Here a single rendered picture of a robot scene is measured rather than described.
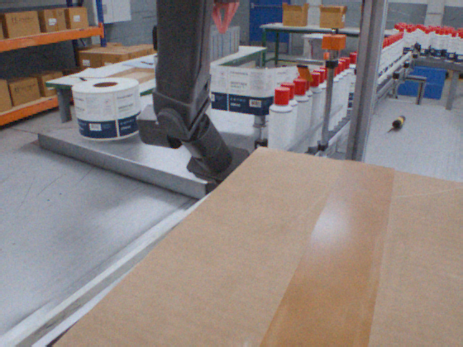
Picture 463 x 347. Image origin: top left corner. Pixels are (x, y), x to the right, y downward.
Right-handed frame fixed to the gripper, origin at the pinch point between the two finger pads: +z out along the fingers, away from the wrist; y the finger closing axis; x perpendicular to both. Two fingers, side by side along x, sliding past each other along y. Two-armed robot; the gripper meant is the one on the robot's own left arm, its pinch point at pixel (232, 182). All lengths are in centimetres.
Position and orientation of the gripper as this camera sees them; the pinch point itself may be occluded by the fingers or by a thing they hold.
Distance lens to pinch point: 72.6
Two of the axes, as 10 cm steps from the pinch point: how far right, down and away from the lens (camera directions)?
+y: -8.6, -2.4, 4.5
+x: -4.1, 8.6, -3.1
